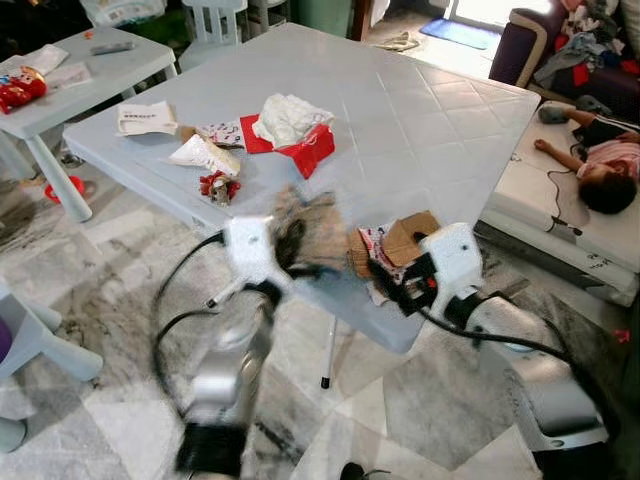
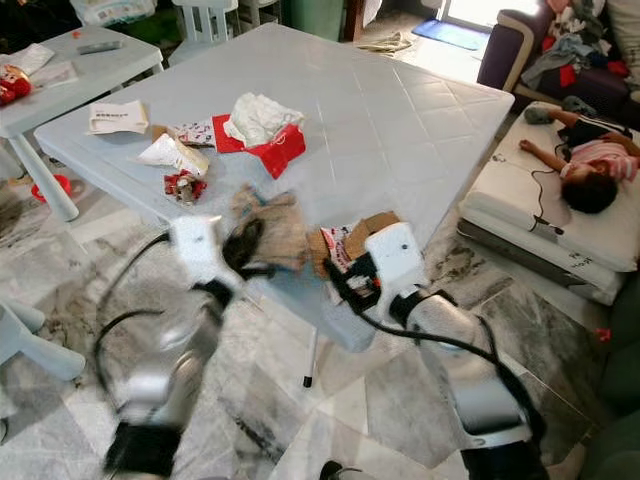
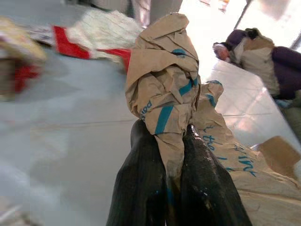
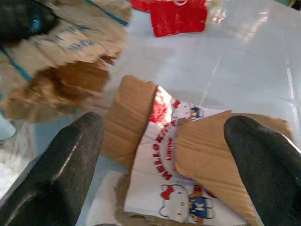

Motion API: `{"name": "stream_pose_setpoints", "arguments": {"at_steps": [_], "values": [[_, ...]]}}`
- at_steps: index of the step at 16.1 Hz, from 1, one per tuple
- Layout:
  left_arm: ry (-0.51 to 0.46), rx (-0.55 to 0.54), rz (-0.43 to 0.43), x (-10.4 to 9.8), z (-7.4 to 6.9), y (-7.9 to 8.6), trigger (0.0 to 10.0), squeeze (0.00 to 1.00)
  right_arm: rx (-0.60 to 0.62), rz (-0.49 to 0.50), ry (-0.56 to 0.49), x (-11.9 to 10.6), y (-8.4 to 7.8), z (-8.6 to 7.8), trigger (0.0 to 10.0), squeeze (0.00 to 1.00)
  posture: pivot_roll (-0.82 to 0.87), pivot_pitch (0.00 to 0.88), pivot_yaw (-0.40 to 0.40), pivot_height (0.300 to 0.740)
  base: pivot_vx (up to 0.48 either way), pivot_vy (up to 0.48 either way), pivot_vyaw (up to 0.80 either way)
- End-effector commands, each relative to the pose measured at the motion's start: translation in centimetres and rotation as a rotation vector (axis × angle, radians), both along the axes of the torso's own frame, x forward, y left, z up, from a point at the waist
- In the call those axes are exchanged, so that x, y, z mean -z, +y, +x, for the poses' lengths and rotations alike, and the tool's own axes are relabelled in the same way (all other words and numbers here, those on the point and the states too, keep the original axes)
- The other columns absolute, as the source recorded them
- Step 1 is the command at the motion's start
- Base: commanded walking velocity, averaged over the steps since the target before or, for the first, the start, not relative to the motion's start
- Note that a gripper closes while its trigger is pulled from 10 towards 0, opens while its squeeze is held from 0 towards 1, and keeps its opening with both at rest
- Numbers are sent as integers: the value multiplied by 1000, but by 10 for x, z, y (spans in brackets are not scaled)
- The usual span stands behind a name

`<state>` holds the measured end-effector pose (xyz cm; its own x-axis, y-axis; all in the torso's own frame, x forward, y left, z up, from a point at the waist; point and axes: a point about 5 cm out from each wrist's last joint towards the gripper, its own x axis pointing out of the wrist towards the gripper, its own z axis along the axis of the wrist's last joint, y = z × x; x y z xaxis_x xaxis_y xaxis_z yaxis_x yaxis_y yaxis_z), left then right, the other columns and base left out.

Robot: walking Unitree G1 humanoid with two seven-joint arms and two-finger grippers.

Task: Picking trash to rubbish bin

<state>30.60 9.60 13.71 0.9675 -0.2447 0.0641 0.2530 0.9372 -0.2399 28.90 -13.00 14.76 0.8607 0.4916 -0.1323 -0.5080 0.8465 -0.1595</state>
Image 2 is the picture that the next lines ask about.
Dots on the white folded wrapper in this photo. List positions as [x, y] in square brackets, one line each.
[173, 154]

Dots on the small white plastic table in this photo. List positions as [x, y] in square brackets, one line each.
[105, 72]

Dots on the grey remote control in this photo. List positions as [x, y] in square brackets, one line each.
[99, 47]

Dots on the small red floor toy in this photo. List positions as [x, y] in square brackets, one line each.
[60, 188]

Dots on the crumpled white tissue wad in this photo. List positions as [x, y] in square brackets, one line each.
[260, 117]

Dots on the large pale blue plastic table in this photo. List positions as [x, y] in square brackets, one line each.
[390, 110]

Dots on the white printed sack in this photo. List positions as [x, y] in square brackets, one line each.
[112, 10]

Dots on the white plastic bag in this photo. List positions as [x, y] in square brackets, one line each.
[28, 58]

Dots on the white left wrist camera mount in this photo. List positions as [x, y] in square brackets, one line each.
[195, 250]

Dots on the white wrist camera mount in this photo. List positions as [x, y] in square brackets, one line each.
[398, 255]
[195, 250]

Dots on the dark purple sofa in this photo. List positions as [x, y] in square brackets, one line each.
[505, 45]

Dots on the beige slippers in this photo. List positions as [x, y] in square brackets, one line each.
[385, 42]

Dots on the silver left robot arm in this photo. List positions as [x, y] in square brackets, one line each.
[165, 385]

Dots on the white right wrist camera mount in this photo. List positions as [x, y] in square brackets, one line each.
[398, 255]

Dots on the small printed card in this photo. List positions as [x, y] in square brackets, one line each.
[193, 133]

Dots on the white mattress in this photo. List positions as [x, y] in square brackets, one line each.
[510, 215]

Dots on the blue door mat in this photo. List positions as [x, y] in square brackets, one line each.
[445, 33]

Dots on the child in pink shirt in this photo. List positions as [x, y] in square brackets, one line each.
[595, 165]

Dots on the white slatted plastic chair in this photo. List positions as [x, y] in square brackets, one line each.
[203, 22]

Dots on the pale blue plastic chair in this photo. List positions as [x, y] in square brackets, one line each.
[30, 345]

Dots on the pile of clothes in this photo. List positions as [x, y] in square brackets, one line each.
[575, 45]

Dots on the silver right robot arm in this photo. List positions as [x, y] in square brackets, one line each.
[475, 385]

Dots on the brown cardboard box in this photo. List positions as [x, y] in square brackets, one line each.
[368, 232]

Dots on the red snack bag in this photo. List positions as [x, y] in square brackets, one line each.
[13, 85]

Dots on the black robot foot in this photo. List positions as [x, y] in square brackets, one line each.
[335, 470]

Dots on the green cabinet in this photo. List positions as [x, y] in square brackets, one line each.
[310, 18]

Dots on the small red candy wrapper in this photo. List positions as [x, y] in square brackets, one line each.
[184, 186]

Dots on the brown trash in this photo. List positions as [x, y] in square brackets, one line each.
[285, 232]

